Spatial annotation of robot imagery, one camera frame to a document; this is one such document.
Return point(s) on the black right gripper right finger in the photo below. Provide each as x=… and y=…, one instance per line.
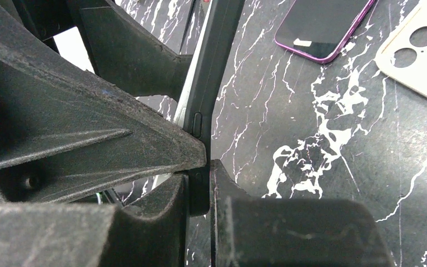
x=254, y=231

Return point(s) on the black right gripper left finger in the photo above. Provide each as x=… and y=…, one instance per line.
x=150, y=232

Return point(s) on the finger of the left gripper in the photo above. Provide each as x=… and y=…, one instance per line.
x=65, y=133
x=124, y=53

